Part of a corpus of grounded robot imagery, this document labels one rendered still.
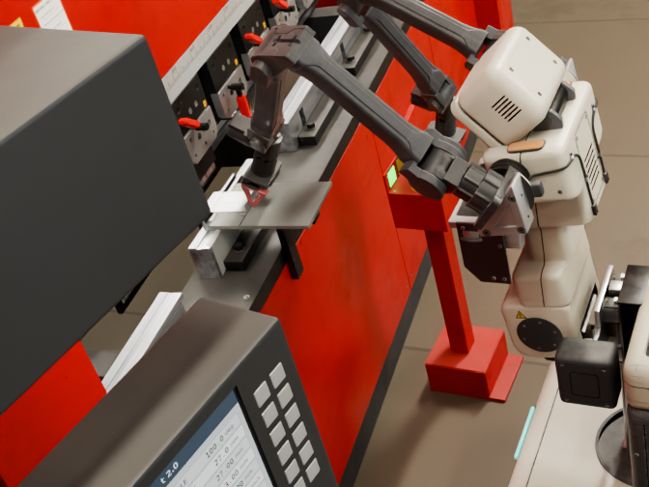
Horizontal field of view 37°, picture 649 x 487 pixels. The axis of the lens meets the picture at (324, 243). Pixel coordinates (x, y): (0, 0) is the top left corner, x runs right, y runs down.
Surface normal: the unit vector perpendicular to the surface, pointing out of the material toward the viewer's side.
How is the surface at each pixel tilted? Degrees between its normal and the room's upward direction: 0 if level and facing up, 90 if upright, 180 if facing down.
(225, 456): 90
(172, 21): 90
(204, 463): 90
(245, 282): 0
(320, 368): 90
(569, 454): 0
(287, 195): 0
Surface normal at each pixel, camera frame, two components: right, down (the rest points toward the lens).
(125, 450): -0.24, -0.78
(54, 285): 0.81, 0.17
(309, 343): 0.92, 0.00
